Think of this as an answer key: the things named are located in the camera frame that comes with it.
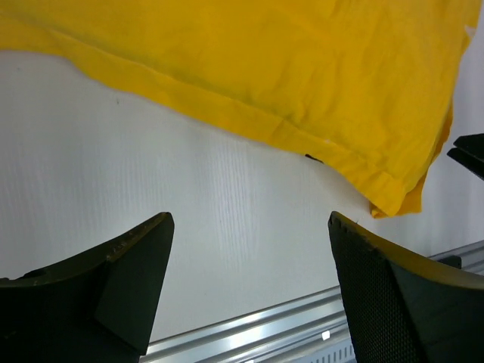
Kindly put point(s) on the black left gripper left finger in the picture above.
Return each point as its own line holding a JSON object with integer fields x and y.
{"x": 97, "y": 306}

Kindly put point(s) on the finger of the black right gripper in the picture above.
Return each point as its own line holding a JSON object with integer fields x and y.
{"x": 468, "y": 151}

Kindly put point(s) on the white slotted cable duct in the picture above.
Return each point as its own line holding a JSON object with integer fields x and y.
{"x": 341, "y": 352}

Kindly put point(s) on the aluminium mounting rail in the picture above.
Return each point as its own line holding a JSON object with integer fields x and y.
{"x": 275, "y": 303}

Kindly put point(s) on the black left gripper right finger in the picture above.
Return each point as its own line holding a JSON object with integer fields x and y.
{"x": 401, "y": 306}

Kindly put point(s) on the yellow Pikachu pillowcase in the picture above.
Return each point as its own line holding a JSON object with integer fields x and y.
{"x": 365, "y": 87}

